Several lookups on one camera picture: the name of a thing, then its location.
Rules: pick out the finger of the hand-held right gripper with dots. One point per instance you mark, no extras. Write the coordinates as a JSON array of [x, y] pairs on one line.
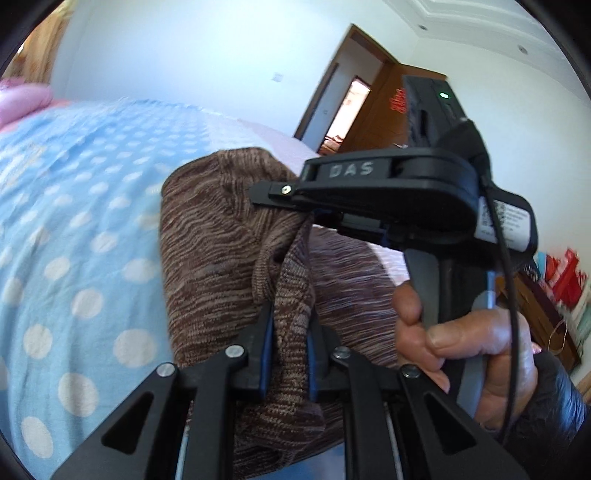
[[364, 228], [323, 194]]

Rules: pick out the red white bag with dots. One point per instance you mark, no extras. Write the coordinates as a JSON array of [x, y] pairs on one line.
[[563, 277]]

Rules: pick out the person's right forearm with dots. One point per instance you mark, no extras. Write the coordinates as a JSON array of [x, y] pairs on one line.
[[554, 415]]

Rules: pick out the brown knit sweater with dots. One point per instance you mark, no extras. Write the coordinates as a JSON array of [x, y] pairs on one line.
[[207, 254]]

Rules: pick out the brown wooden door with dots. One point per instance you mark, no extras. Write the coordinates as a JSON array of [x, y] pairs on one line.
[[383, 115]]

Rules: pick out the red paper door decoration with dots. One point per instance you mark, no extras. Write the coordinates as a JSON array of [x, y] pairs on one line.
[[398, 102]]

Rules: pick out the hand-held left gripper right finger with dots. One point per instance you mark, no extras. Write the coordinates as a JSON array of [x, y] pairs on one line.
[[313, 369]]

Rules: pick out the person's right hand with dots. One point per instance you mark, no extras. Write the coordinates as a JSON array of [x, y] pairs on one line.
[[498, 360]]

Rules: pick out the yellow patterned curtain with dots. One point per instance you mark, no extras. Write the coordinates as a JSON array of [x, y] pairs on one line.
[[46, 41]]

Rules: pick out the brown wooden cabinet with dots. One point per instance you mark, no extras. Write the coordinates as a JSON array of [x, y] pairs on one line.
[[549, 314]]

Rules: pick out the folded pink blanket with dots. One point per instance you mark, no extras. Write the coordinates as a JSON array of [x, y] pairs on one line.
[[23, 104]]

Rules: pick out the blue polka dot blanket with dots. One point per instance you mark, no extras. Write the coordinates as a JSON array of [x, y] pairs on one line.
[[69, 207]]

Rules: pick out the brown door frame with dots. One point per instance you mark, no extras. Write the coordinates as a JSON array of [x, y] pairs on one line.
[[323, 92]]

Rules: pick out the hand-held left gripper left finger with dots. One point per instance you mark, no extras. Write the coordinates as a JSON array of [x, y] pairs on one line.
[[264, 364]]

